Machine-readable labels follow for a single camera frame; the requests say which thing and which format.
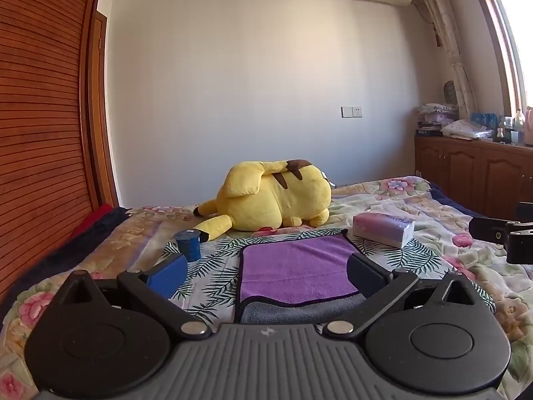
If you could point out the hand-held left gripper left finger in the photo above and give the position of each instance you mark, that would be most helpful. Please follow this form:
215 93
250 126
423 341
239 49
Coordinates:
168 276

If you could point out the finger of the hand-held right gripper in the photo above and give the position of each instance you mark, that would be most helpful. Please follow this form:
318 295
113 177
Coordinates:
491 228
520 243

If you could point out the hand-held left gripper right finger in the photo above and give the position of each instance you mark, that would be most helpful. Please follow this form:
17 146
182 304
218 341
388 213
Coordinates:
366 277

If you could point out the purple towel with grey underside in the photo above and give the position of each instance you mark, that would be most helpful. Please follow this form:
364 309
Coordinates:
297 268

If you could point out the dark blue cup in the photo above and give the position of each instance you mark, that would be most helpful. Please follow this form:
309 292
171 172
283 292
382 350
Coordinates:
188 246

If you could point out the leaf print cloth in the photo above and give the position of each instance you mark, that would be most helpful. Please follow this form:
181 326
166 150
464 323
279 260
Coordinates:
216 277

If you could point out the pink tissue pack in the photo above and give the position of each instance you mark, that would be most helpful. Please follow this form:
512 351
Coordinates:
383 228

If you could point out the wooden cabinet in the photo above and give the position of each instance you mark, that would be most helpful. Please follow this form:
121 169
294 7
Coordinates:
474 171

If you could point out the dark glass bottle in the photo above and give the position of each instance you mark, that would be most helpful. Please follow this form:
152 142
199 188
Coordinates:
501 131

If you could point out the pink container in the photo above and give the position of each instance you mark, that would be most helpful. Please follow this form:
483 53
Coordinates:
529 127

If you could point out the red cloth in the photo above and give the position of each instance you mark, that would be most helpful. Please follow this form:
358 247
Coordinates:
93 218

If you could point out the dark blue blanket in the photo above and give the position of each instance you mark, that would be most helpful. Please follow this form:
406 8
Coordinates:
75 243

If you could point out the blue box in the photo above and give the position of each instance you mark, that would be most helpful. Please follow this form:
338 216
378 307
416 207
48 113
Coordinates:
483 120

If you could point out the white crumpled cloth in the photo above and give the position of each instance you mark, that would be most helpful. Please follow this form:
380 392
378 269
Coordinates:
464 129

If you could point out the yellow plush toy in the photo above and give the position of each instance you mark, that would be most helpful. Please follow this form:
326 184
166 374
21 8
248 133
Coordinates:
275 200

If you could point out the stack of folded clothes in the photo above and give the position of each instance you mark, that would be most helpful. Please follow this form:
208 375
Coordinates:
437 114

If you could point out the wooden slatted wardrobe door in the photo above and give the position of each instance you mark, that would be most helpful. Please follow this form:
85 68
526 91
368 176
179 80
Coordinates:
41 125

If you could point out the beige curtain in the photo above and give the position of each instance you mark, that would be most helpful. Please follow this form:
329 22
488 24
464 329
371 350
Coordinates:
447 29

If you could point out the white wall socket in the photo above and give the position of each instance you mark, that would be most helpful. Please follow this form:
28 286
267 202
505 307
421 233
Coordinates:
352 111

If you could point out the window with wooden frame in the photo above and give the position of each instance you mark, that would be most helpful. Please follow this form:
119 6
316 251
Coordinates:
508 37

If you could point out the wooden door frame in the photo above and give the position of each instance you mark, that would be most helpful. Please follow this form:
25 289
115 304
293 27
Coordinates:
102 108

